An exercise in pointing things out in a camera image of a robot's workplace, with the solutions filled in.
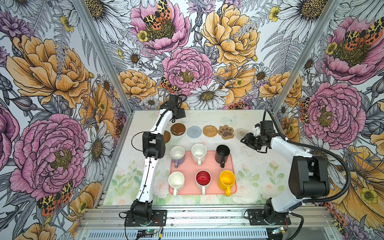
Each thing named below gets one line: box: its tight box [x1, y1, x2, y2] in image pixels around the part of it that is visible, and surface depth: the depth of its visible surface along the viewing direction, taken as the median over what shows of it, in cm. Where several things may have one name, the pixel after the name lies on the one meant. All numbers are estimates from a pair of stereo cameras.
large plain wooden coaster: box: [163, 130, 171, 144], surface depth 107 cm
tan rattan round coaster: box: [202, 125, 218, 138], surface depth 111 cm
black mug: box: [214, 144, 231, 169], surface depth 91 cm
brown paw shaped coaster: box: [218, 125, 235, 140], surface depth 111 cm
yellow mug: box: [218, 170, 236, 197], surface depth 81 cm
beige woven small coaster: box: [234, 128, 249, 140], surface depth 111 cm
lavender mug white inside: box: [170, 146, 186, 169], surface depth 91 cm
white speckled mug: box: [191, 143, 207, 166], surface depth 92 cm
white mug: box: [168, 171, 185, 197], surface depth 81 cm
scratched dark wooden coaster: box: [170, 123, 186, 136], surface depth 111 cm
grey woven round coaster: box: [187, 125, 202, 139], surface depth 111 cm
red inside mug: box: [195, 169, 212, 196], surface depth 81 cm
